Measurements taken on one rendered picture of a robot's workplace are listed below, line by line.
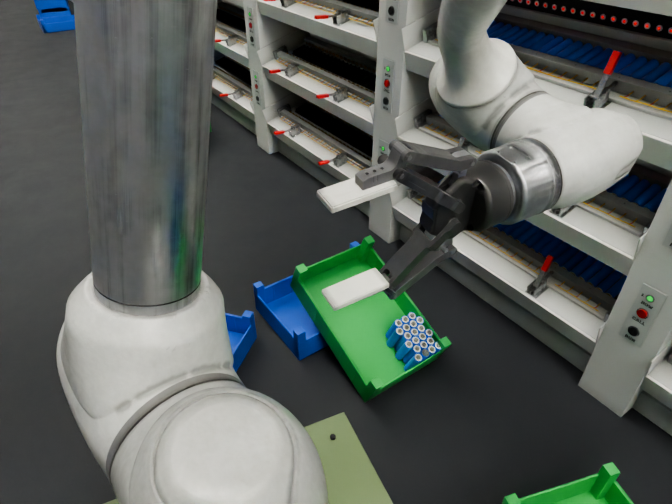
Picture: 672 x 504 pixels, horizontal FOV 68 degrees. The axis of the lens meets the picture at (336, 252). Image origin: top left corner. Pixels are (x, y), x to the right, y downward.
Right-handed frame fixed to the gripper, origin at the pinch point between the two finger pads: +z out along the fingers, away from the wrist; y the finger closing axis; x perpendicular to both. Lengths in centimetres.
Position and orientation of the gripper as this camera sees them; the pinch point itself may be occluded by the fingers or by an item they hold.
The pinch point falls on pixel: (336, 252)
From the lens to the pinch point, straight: 50.2
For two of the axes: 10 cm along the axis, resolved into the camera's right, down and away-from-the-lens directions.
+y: -0.1, -7.2, -7.0
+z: -8.8, 3.4, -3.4
